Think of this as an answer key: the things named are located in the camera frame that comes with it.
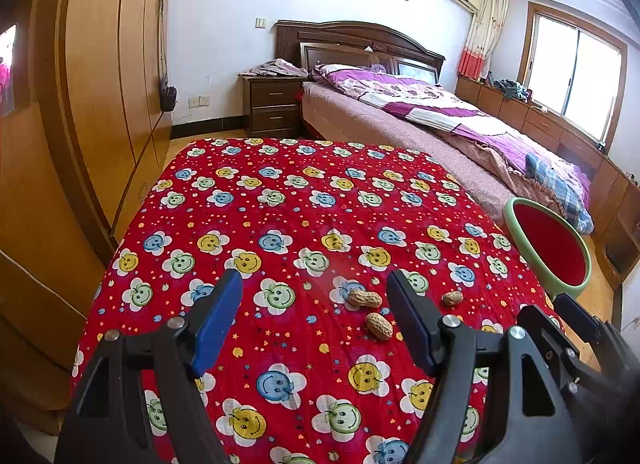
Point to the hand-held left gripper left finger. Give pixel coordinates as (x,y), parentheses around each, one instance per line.
(217,329)

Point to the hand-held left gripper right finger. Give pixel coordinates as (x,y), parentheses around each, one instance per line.
(412,324)

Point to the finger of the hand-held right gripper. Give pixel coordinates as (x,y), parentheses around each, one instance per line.
(575,316)
(542,326)

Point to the wooden window cabinet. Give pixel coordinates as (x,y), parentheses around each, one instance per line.
(540,123)

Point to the dark wooden headboard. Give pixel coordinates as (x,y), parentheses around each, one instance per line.
(350,41)

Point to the red bin with green rim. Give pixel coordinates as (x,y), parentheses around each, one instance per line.
(550,244)

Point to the blue plaid cloth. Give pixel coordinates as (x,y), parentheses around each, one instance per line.
(560,189)

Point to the peanut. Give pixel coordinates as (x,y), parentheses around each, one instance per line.
(365,298)
(378,326)
(452,298)

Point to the purple floral quilt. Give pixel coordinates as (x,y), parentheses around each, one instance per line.
(400,93)

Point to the pink ruffled blanket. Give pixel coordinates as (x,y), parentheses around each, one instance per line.
(510,173)

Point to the wall socket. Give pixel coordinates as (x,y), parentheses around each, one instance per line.
(199,101)

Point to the black hanging bag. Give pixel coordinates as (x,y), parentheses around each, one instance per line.
(168,96)

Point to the red smiley flower blanket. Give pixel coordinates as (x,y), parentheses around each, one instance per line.
(300,204)

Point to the dark wooden nightstand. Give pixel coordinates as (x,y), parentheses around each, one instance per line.
(272,103)

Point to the pile of clothes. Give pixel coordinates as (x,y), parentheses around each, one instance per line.
(510,88)

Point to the window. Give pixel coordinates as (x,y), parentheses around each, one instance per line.
(575,73)

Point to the white and red curtain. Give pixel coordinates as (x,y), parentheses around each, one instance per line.
(482,33)

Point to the bed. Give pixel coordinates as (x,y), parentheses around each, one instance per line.
(380,128)

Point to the wooden wardrobe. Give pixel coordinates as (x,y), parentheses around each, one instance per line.
(90,93)

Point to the pink floral cloth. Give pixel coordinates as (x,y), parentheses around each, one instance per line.
(275,68)

